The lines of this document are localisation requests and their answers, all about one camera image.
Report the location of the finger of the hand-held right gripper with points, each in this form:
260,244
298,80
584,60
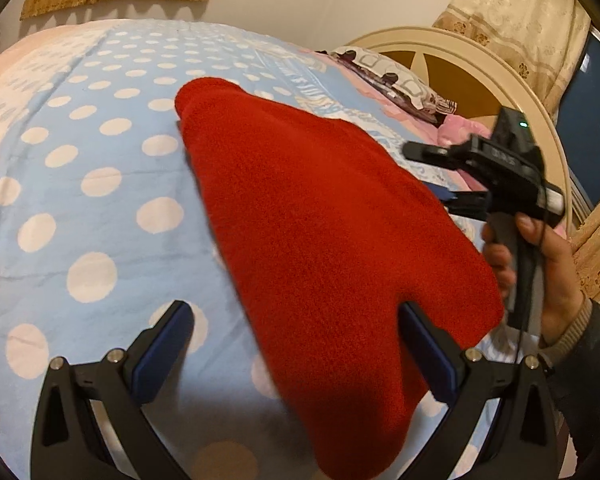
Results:
467,202
430,152

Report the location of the person's right hand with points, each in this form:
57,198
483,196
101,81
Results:
562,285

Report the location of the cream bed headboard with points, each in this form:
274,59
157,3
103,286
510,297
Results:
480,47

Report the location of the polka dot bed sheet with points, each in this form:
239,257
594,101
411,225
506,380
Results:
80,185

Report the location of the pink cloth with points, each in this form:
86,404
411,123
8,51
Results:
460,127

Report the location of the dark window pane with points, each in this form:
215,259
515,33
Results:
590,125

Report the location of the patterned pillow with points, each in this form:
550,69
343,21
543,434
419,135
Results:
380,67

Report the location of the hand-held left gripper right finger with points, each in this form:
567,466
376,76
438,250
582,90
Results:
430,352

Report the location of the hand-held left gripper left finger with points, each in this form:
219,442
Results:
162,355

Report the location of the red fleece garment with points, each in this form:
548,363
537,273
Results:
305,210

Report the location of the person's right forearm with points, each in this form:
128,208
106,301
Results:
590,385

